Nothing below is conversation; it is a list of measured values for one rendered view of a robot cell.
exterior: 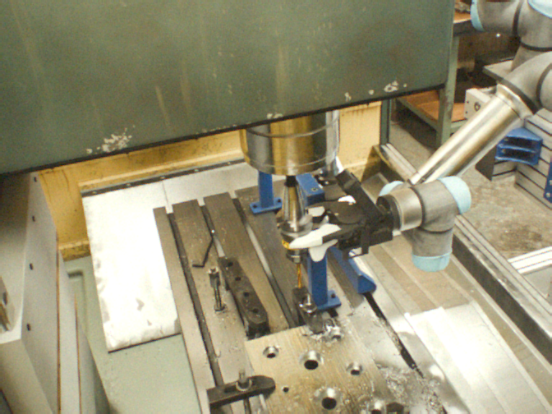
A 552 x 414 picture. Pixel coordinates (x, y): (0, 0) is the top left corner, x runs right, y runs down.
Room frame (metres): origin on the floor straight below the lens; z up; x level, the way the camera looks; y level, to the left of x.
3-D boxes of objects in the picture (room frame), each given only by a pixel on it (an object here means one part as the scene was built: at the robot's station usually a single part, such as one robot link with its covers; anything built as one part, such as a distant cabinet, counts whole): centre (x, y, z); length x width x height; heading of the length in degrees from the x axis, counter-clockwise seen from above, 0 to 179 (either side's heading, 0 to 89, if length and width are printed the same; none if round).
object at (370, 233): (0.91, -0.16, 1.26); 0.12 x 0.08 x 0.09; 107
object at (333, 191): (1.10, -0.14, 1.21); 0.07 x 0.05 x 0.01; 104
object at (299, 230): (0.87, -0.04, 1.31); 0.06 x 0.06 x 0.03
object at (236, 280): (1.10, 0.09, 0.93); 0.26 x 0.05 x 0.06; 19
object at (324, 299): (1.09, -0.09, 1.05); 0.10 x 0.05 x 0.30; 104
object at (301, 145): (0.87, -0.04, 1.51); 0.16 x 0.16 x 0.12
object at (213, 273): (1.10, 0.15, 0.96); 0.03 x 0.03 x 0.13
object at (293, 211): (0.87, -0.03, 1.35); 0.04 x 0.04 x 0.07
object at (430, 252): (0.97, -0.30, 1.17); 0.11 x 0.08 x 0.11; 14
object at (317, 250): (0.84, -0.07, 1.27); 0.09 x 0.03 x 0.06; 120
